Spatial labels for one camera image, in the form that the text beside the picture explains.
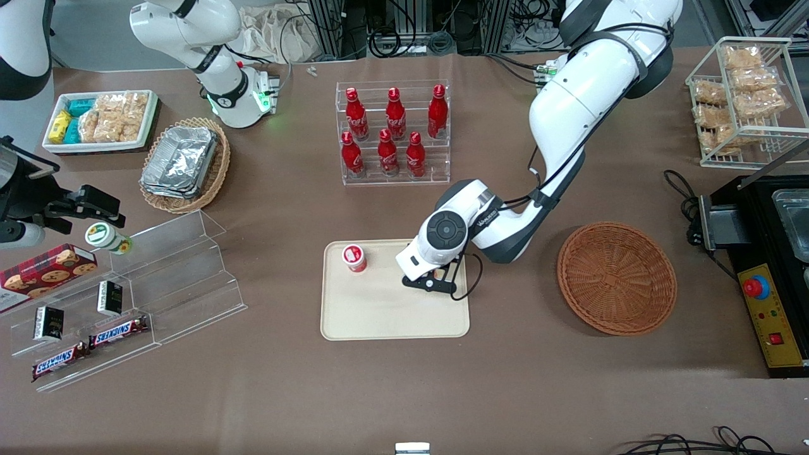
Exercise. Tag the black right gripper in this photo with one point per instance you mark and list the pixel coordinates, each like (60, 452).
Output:
(26, 197)

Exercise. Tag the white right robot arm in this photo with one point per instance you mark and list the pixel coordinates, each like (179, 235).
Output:
(222, 79)

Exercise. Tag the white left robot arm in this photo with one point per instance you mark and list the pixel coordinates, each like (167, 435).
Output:
(569, 107)

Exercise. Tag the white rectangular snack tray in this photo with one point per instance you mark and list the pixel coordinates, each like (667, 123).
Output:
(101, 146)

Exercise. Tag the beige plastic tray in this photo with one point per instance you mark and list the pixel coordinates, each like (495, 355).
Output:
(379, 309)

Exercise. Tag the oval light wicker basket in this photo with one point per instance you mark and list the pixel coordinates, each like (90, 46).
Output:
(218, 170)

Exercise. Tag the round brown wicker basket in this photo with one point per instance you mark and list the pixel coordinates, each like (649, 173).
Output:
(616, 278)

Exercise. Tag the metal tray in appliance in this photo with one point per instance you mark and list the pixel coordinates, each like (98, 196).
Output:
(795, 221)

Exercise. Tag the cup with green white lid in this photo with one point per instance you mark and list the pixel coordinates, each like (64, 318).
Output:
(104, 236)

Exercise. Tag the aluminium foil container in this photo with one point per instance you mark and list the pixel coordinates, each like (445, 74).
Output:
(164, 191)
(183, 155)

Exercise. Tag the rice cracker bag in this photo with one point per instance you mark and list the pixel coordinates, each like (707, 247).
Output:
(137, 106)
(90, 126)
(112, 103)
(110, 129)

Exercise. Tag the small teal box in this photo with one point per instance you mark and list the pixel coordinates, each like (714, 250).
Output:
(81, 107)
(74, 131)

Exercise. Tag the red tartan cookie box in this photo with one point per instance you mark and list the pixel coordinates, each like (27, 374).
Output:
(44, 273)

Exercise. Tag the small black box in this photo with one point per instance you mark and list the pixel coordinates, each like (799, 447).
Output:
(110, 298)
(48, 323)

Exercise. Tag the small yellow box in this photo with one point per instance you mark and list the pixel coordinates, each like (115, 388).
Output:
(60, 126)

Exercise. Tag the red cup with white lid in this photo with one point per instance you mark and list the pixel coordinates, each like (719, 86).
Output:
(354, 257)

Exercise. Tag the clear acrylic step shelf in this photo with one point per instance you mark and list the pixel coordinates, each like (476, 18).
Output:
(189, 278)

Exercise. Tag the clear acrylic bottle rack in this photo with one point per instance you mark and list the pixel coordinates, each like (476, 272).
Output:
(436, 161)

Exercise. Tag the snickers bar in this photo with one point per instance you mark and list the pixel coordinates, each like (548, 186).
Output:
(119, 332)
(60, 362)

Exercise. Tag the red cola bottle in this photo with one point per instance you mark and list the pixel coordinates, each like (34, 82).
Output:
(437, 114)
(395, 117)
(415, 157)
(356, 117)
(387, 155)
(351, 157)

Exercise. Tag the small silver white object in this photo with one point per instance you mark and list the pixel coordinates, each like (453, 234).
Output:
(412, 448)

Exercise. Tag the white cloth bag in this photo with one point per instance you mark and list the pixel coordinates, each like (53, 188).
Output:
(278, 35)

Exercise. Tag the red emergency stop button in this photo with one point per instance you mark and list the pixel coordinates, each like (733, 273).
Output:
(756, 287)

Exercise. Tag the fried snack bag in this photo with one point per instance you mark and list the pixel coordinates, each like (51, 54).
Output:
(755, 79)
(742, 57)
(711, 116)
(723, 139)
(761, 103)
(709, 93)

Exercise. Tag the black appliance with yellow panel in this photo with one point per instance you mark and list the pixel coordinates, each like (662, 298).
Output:
(780, 341)

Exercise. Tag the aluminium frame post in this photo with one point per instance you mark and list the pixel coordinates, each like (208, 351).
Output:
(736, 16)

